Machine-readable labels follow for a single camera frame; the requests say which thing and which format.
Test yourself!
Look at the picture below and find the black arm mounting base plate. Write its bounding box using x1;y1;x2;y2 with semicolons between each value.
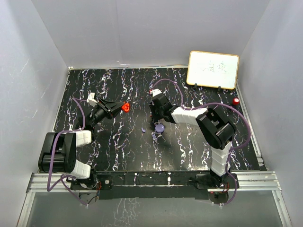
68;171;240;201

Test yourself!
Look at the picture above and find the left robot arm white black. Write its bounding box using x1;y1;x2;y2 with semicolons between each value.
38;97;130;192

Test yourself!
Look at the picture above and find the red earbud charging case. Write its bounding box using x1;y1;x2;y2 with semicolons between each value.
121;103;130;113

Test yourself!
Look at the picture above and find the aluminium frame rail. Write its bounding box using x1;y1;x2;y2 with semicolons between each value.
18;171;292;227

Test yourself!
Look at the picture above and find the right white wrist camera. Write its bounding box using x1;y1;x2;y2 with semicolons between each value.
149;89;162;97

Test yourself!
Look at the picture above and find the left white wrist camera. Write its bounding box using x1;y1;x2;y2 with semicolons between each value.
87;92;97;107

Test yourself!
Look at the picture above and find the small whiteboard with wooden frame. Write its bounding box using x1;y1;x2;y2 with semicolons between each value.
186;51;240;90

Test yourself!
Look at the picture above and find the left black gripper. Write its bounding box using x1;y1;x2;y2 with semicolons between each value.
90;98;125;127

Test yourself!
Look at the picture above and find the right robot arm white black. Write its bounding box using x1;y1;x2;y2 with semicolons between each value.
149;89;236;188

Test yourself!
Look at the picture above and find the purple round earbud case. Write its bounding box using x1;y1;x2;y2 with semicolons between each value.
155;124;165;133

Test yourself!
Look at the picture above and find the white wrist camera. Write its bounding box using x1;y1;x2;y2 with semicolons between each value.
87;92;97;107
149;89;162;97

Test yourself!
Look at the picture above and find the red emergency stop button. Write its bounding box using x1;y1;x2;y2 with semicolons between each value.
232;97;240;107

